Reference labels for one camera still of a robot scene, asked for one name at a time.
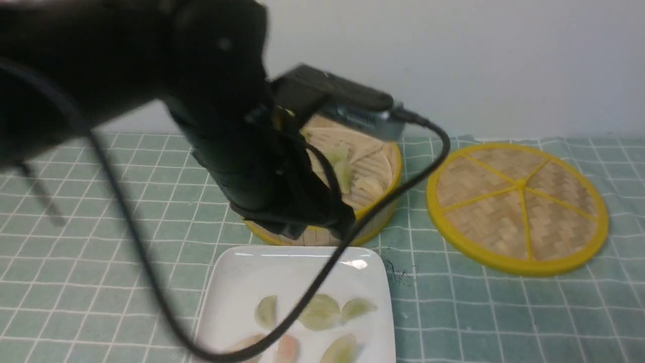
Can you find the pink dumpling on plate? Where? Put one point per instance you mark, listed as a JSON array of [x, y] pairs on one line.
[[287, 350]]

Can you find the white square plate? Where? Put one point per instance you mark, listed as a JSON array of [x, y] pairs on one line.
[[244, 275]]

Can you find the green dumpling left on plate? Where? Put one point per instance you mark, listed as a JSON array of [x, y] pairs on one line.
[[265, 312]]

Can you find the yellow rimmed woven steamer lid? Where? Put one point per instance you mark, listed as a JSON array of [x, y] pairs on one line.
[[517, 209]]

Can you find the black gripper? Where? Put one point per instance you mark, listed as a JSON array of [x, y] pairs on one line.
[[265, 174]]

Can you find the round green dumpling on plate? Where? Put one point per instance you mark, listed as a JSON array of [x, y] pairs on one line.
[[321, 313]]

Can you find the pale green dumpling steamer centre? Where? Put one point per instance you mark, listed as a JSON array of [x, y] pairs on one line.
[[337, 153]]

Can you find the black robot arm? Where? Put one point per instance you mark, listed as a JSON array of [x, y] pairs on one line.
[[204, 60]]

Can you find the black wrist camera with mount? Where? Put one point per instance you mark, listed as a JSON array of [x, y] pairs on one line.
[[342, 101]]

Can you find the green dumpling right on plate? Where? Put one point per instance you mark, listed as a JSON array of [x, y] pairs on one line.
[[356, 308]]

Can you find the green checkered tablecloth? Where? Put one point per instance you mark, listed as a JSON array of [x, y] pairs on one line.
[[73, 293]]

